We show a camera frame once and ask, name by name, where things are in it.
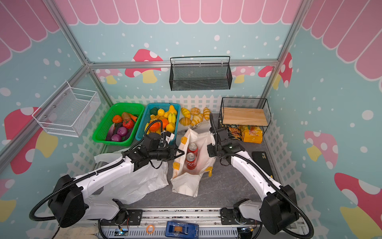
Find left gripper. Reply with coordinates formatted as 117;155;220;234
149;145;185;161

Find red soda can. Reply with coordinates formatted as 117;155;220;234
187;142;199;157
185;153;197;170

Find white tote bag yellow handles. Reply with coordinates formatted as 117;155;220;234
171;128;216;197

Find white plastic grocery bag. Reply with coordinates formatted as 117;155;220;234
90;160;169;205

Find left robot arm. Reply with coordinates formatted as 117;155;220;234
29;131;185;228

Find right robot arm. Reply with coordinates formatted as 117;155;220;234
208;117;314;239

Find dark striped snack bag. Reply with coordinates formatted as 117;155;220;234
225;124;243;141

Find orange fruit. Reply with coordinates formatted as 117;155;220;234
160;118;169;129

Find yellow snack package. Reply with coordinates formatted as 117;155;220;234
240;125;263;144

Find croissant bread centre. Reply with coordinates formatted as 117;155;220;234
190;114;204;127

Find bread roll left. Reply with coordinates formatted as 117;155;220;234
181;108;191;119

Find bread roll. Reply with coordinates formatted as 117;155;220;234
203;107;211;120
181;108;191;119

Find bread roll right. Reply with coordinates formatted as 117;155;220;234
203;107;211;120

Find yellow pear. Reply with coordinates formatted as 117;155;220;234
168;105;178;115

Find black flat box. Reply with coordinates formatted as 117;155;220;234
252;151;274;178

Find teal plastic basket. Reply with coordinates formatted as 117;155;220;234
135;103;181;142

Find red tomato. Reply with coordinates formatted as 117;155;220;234
122;119;135;129

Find green plastic basket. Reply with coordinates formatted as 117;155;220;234
93;103;145;146

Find purple onion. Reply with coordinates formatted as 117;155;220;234
117;126;128;137

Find orange bell pepper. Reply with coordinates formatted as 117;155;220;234
112;115;123;124

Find purple eggplant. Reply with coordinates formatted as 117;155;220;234
105;123;115;141

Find black wire shelf wooden board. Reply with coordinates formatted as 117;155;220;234
218;97;272;132

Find black mesh wall basket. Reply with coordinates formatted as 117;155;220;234
169;56;233;91

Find blue device on rail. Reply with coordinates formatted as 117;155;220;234
165;221;200;239

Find white wire wall basket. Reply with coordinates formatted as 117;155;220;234
32;81;101;137

